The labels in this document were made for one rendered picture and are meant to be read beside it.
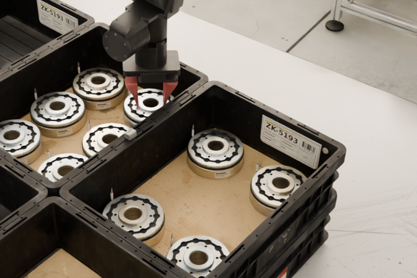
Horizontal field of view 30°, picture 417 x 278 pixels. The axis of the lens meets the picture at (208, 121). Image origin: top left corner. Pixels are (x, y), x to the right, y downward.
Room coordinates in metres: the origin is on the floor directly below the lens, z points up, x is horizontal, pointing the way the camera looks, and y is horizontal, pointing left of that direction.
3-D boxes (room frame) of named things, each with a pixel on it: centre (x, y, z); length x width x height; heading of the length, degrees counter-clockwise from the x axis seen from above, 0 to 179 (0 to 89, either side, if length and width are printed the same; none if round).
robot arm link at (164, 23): (1.14, 0.11, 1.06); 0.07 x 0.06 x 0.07; 148
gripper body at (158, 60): (1.15, 0.11, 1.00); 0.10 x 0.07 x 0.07; 98
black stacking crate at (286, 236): (0.93, 0.00, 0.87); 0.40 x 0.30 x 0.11; 143
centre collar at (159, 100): (1.15, 0.11, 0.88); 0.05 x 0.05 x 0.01
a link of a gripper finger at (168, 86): (1.15, 0.10, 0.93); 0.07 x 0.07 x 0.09; 8
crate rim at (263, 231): (0.93, 0.00, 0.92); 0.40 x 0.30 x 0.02; 143
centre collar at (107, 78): (1.23, 0.22, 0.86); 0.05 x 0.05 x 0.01
